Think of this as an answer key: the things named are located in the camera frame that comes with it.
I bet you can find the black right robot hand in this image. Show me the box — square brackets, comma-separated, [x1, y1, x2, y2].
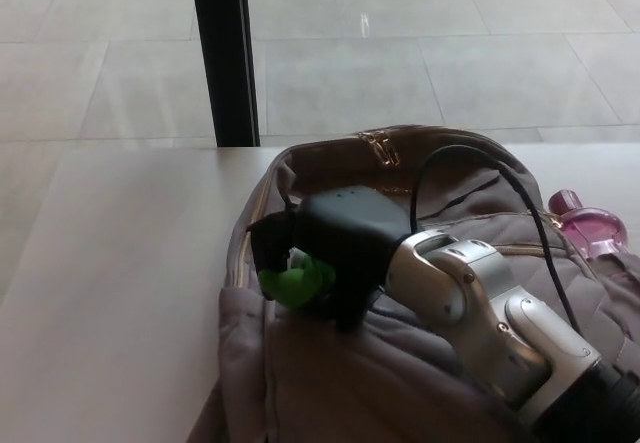
[246, 184, 416, 335]

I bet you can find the green plush keychain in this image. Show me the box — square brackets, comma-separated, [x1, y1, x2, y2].
[256, 254, 337, 311]

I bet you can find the grey quilted backpack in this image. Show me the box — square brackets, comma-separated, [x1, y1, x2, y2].
[197, 125, 640, 443]

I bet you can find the purple glass perfume bottle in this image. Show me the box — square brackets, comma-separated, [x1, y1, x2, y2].
[547, 188, 630, 261]

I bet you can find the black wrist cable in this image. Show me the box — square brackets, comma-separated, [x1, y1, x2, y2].
[408, 144, 585, 335]

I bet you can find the black window frame post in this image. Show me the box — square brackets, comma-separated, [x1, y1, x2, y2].
[188, 0, 262, 149]

